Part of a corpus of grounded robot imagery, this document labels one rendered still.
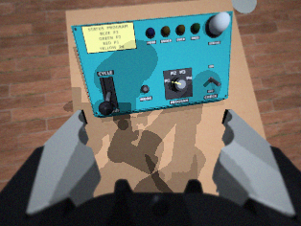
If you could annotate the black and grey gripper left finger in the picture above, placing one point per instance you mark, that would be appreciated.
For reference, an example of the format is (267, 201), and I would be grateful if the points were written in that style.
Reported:
(54, 180)

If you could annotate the teal control console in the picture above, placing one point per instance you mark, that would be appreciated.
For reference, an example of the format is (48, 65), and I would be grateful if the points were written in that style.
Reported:
(158, 63)

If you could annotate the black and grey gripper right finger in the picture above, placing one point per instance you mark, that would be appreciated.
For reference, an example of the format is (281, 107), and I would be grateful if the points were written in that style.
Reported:
(254, 174)

